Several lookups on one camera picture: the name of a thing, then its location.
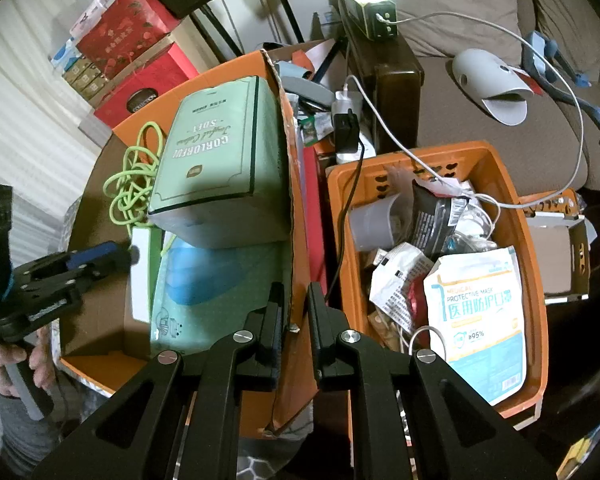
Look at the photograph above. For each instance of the white curtain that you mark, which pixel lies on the white curtain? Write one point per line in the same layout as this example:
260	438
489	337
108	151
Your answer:
30	110

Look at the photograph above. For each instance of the grey plastic cup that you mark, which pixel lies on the grey plastic cup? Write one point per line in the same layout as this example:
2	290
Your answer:
375	225

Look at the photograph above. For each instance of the white green power bank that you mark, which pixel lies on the white green power bank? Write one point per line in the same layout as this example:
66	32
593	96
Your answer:
139	285

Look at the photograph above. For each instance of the brown sofa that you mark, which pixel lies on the brown sofa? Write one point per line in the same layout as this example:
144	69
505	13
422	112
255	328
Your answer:
480	150

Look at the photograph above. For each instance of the crumpled white packet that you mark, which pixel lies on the crumpled white packet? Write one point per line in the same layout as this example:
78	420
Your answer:
400	280

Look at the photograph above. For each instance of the blue face mask packet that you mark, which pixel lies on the blue face mask packet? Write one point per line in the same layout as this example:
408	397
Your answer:
200	280

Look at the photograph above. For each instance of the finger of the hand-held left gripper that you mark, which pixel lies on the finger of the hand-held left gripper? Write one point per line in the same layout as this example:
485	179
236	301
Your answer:
92	255
115	266

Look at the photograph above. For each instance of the small open cardboard box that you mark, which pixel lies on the small open cardboard box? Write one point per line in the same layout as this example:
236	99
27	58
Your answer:
550	255

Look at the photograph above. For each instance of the blue plastic tool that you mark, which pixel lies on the blue plastic tool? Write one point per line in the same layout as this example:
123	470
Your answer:
537	55

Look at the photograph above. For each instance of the orange plastic basket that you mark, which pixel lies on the orange plastic basket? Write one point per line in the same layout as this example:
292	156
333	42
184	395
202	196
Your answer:
480	160

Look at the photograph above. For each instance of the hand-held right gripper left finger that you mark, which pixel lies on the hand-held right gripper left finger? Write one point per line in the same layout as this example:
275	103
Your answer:
279	340

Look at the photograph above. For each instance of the white charger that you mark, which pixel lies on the white charger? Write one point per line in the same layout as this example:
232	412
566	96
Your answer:
344	100

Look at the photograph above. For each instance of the white blue mask packet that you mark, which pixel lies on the white blue mask packet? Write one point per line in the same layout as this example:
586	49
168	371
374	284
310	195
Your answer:
480	335

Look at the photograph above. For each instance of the portable lamp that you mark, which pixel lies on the portable lamp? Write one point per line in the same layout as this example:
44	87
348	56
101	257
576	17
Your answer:
375	20

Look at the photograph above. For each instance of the blue white wipes packet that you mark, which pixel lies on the blue white wipes packet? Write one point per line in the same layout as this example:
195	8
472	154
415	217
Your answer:
62	55

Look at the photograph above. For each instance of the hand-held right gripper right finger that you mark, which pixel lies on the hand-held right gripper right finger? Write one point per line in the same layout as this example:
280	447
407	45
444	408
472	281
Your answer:
321	345

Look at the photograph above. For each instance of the black foil packet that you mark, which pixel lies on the black foil packet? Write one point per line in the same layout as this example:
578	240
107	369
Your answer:
435	220

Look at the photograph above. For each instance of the red floral gift box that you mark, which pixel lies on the red floral gift box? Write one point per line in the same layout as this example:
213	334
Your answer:
125	25

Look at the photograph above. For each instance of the large brown cushion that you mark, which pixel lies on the large brown cushion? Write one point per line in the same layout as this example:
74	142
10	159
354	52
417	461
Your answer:
455	0

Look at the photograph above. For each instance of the red flat box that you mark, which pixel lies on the red flat box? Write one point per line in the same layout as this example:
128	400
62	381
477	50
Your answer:
312	210

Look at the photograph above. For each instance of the white rounded device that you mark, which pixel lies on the white rounded device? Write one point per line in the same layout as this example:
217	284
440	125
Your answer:
480	75

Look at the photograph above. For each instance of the green tissue pack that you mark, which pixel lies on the green tissue pack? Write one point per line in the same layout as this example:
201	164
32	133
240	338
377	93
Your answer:
215	160

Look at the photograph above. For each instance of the orange cardboard box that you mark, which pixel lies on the orange cardboard box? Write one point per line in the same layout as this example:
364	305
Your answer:
92	200

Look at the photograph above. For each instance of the pink white packet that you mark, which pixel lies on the pink white packet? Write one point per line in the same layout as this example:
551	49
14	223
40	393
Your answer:
92	10

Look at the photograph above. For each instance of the stack of tan boxes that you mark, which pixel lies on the stack of tan boxes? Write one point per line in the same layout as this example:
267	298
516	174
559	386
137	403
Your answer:
85	78

